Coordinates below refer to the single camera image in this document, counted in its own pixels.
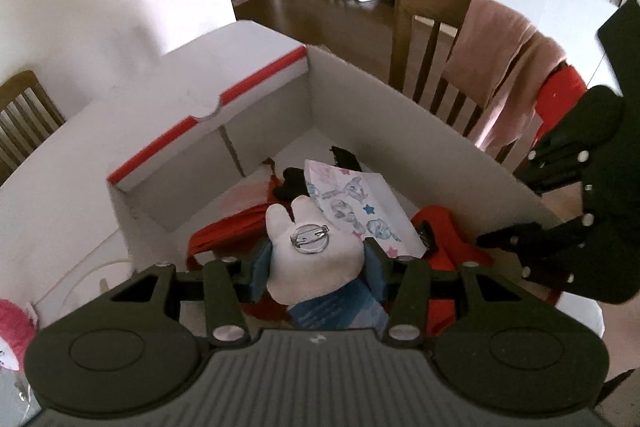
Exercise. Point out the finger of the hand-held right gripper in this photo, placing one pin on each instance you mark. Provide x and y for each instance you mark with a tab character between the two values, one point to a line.
545	252
555	167

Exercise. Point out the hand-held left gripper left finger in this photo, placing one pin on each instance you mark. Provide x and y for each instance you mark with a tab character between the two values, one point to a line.
260	272

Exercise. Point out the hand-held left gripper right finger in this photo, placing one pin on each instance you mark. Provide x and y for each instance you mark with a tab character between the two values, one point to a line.
376	272

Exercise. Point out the white plush hand badge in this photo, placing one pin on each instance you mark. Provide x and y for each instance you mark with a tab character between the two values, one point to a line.
300	272

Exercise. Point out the blue carton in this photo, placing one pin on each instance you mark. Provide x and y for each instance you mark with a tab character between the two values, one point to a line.
330	309

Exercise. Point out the white patterned paper packet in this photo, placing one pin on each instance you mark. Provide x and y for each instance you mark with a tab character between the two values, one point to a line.
370	202

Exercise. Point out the red cloth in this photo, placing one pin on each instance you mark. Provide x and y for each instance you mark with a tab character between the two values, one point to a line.
450	237

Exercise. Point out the dark speckled cloth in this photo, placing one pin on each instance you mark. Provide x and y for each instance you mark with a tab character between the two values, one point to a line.
290	184

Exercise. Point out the white red cardboard box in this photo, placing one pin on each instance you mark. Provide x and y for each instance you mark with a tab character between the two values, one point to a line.
400	132

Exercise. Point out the red garment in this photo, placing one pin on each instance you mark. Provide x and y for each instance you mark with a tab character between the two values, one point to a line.
565	92

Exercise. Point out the pink towel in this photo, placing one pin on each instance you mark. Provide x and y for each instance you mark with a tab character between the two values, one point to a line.
500	57

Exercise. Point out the wooden chair with towel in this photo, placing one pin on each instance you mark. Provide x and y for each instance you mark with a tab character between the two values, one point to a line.
425	7

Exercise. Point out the pink plush doll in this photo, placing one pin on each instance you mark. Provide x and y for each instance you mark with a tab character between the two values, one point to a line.
15	327

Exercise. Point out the bare wooden chair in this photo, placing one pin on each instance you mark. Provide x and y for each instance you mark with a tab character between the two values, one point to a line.
22	83

